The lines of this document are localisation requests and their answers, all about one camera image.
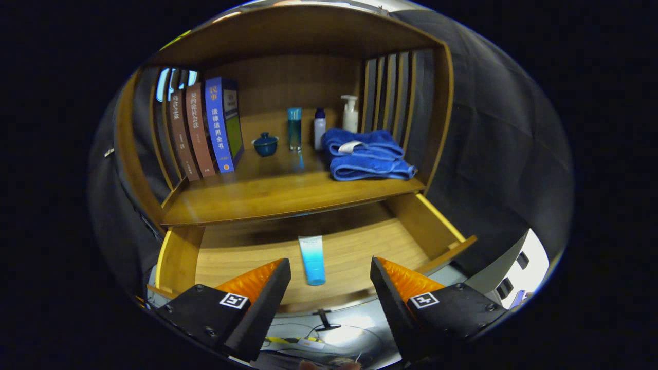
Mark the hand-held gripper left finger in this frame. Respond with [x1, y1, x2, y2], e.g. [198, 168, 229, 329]
[154, 258, 291, 362]

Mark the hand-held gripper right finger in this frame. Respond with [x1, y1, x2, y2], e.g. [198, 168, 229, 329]
[370, 256, 509, 360]

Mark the blue white cosmetic tube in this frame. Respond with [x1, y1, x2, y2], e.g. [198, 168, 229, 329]
[298, 235, 327, 286]

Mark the wooden drawer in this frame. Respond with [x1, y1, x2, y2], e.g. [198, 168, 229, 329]
[147, 193, 478, 332]

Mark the wooden countertop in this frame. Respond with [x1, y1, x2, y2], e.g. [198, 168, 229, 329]
[160, 110, 427, 228]

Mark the wooden cabinet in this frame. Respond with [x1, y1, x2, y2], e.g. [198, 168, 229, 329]
[114, 4, 455, 237]

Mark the folded blue towel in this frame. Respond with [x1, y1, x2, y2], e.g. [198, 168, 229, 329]
[322, 128, 418, 181]

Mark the blue lidded teacup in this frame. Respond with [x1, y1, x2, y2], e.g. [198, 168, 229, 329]
[251, 132, 280, 157]

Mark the teal glass bottle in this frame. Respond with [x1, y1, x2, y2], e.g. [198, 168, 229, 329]
[287, 107, 303, 152]

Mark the small white bottle blue cap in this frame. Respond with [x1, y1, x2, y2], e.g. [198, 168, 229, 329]
[314, 108, 327, 151]

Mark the blue book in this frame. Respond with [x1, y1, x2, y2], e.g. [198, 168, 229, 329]
[205, 77, 245, 174]

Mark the reddish brown book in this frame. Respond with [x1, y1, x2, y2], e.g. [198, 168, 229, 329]
[185, 82, 216, 178]

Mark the dark brown book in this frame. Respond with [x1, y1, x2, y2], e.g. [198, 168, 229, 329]
[169, 88, 201, 182]

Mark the black backdrop cloth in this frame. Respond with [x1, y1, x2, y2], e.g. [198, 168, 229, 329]
[87, 21, 574, 309]

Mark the white pump bottle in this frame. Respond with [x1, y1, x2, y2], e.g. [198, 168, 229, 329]
[341, 95, 359, 133]

